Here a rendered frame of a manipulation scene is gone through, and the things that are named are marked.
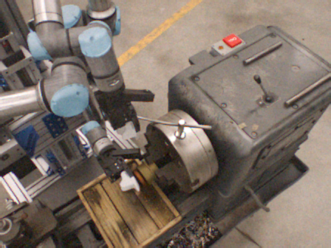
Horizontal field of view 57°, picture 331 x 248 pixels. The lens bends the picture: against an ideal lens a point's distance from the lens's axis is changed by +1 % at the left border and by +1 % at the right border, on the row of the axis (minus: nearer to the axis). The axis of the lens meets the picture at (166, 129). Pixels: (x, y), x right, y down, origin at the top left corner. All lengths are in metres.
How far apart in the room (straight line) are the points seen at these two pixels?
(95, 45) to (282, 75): 0.78
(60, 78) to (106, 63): 0.27
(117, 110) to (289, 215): 1.78
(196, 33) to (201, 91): 2.25
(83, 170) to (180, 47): 1.66
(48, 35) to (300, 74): 0.93
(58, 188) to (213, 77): 1.39
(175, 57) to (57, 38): 2.30
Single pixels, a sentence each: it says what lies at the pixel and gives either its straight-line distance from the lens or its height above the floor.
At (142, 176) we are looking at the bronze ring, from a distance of 1.14.
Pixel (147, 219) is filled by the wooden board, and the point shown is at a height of 0.88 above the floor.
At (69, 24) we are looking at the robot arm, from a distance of 1.30.
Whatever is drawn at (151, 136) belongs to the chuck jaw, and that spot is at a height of 1.19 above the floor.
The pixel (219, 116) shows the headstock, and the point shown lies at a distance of 1.11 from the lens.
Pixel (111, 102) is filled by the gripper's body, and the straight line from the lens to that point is 0.86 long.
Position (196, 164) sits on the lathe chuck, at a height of 1.18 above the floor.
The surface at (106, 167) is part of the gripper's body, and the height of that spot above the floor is 1.10.
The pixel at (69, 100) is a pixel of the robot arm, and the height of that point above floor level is 1.40.
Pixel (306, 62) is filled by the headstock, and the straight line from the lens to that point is 1.39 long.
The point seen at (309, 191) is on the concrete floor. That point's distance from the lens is 2.54.
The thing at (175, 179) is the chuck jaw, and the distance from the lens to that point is 1.12.
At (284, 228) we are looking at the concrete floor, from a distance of 2.37.
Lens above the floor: 2.15
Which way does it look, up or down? 57 degrees down
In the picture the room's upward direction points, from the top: straight up
